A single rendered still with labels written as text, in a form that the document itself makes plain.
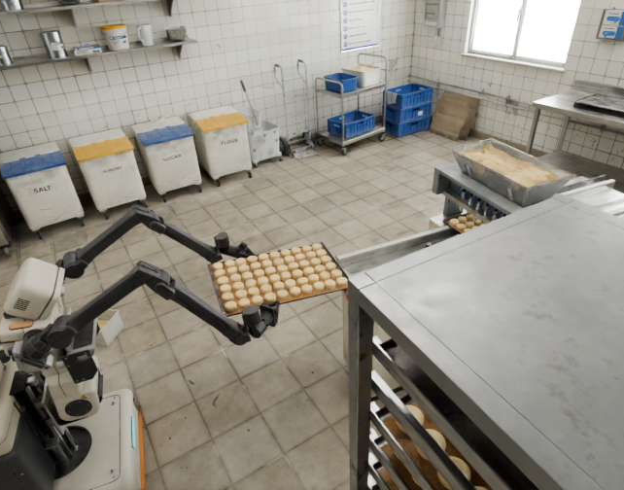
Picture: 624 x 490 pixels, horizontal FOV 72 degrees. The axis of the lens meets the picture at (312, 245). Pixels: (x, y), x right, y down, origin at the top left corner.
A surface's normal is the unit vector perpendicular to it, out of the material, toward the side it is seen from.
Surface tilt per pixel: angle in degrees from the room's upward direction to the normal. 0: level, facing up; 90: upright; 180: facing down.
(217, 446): 0
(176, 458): 0
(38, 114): 90
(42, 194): 89
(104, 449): 0
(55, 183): 91
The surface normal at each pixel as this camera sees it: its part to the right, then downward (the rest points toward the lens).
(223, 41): 0.52, 0.45
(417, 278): -0.05, -0.83
